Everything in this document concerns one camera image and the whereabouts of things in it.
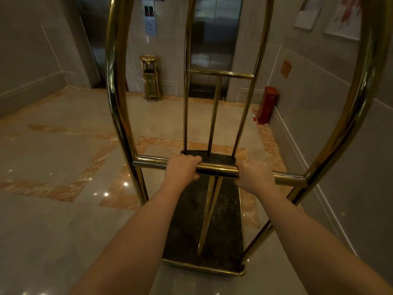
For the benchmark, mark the person's left forearm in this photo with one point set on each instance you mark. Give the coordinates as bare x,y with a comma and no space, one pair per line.
132,242

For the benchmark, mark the brass luggage cart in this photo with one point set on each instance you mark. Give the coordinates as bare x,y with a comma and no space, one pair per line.
211,168

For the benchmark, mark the red fire extinguisher box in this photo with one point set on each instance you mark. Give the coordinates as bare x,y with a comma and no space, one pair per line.
267,105

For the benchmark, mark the person's right hand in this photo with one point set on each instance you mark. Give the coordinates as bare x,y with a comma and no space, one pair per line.
254,178

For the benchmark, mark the gold standing ashtray bin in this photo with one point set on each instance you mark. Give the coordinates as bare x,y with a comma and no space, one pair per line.
151,77

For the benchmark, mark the steel elevator door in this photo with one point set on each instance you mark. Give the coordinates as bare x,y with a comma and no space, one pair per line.
213,42

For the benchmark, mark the white framed wall picture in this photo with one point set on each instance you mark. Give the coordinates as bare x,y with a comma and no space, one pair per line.
308,12

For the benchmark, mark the person's right forearm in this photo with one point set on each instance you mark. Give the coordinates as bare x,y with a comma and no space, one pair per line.
313,242

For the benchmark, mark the person's right fingers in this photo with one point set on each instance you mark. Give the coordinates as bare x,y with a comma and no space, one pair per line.
242,167

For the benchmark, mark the elevator call button panel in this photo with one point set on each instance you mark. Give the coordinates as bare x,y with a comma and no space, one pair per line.
150,16

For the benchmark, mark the framed picture with red print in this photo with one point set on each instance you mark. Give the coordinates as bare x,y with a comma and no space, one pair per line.
345,16

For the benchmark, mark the person's left thumb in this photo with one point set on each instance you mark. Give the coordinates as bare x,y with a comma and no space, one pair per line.
196,177

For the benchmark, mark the orange wall sign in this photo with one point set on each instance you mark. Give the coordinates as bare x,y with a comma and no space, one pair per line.
286,69

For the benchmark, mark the person's left hand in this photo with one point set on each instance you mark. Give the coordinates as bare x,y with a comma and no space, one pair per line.
179,170

